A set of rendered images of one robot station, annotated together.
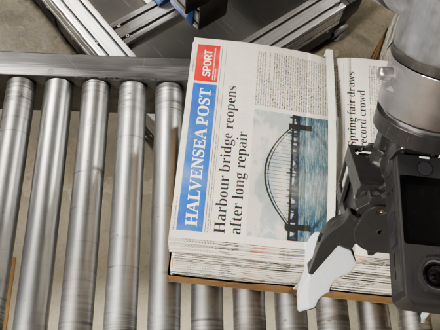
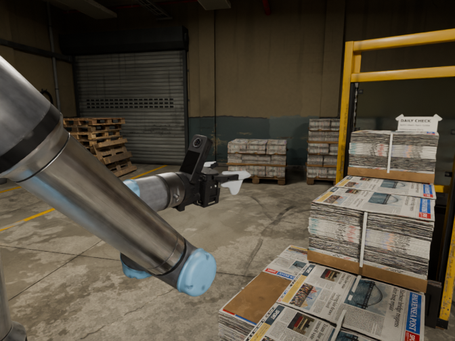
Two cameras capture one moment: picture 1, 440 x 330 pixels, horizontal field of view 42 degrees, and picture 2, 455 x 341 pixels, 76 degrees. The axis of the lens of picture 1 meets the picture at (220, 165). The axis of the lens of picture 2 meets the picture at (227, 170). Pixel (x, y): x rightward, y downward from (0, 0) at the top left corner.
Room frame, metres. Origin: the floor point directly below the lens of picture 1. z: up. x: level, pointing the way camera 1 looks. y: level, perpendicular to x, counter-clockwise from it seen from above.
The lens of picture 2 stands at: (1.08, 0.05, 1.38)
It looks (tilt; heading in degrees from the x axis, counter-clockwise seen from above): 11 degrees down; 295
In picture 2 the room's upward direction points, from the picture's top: straight up
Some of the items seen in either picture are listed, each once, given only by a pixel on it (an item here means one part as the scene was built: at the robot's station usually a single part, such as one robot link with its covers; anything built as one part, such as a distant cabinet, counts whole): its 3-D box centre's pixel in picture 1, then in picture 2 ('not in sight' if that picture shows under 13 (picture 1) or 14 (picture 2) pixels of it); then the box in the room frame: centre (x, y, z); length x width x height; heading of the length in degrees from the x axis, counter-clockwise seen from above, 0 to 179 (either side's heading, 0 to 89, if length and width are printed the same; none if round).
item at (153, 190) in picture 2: not in sight; (136, 199); (1.47, -0.38, 1.21); 0.11 x 0.08 x 0.09; 75
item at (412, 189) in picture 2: not in sight; (384, 185); (0.98, -1.40, 1.06); 0.37 x 0.28 x 0.01; 172
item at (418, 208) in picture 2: not in sight; (373, 201); (1.03, -1.12, 1.06); 0.37 x 0.29 x 0.01; 171
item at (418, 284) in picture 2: not in sight; (367, 253); (1.03, -1.12, 0.86); 0.38 x 0.29 x 0.04; 171
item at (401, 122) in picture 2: not in sight; (401, 130); (0.86, -2.15, 1.28); 0.57 x 0.01 x 0.65; 171
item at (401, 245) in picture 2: not in sight; (369, 231); (1.03, -1.12, 0.95); 0.38 x 0.29 x 0.23; 171
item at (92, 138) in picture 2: not in sight; (95, 146); (6.74, -4.82, 0.65); 1.33 x 0.94 x 1.30; 106
